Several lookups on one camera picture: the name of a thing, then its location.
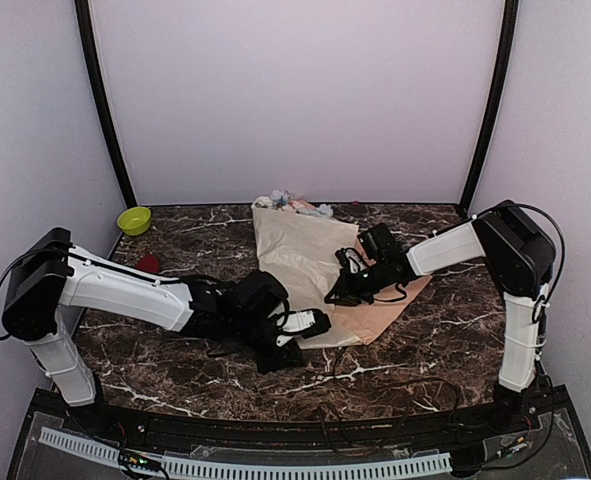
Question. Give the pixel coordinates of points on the white slotted cable duct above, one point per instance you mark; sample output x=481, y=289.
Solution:
x=213, y=463

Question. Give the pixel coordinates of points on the peach wrapping paper sheet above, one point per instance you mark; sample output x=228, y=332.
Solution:
x=299, y=251

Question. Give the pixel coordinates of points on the white fake flower stem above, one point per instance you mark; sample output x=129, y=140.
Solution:
x=263, y=202

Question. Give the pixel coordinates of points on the right black frame post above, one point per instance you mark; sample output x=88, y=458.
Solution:
x=491, y=111

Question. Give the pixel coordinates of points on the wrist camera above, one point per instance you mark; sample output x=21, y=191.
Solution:
x=304, y=323
x=351, y=260

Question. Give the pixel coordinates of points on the small circuit board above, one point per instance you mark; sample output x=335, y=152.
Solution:
x=132, y=459

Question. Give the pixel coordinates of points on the blue fake flower bunch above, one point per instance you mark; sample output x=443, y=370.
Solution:
x=283, y=200

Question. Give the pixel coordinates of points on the pink fake flower stem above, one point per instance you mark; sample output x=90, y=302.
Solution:
x=303, y=207

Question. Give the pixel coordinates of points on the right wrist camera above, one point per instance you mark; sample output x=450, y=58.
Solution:
x=351, y=260

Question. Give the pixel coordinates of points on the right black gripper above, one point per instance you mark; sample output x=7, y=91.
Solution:
x=347, y=293

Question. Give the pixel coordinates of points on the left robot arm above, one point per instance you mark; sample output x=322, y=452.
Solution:
x=56, y=273

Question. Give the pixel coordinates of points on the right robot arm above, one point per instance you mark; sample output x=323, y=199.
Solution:
x=522, y=260

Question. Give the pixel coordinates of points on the black frame post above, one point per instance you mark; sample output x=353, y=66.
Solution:
x=491, y=111
x=101, y=101

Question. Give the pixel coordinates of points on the green plastic bowl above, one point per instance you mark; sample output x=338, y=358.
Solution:
x=135, y=221

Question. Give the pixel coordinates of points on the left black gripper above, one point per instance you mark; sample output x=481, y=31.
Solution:
x=281, y=359

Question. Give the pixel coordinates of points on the left black frame post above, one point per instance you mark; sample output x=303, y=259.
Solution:
x=101, y=101

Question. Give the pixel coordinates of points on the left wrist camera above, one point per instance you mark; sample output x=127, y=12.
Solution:
x=304, y=323

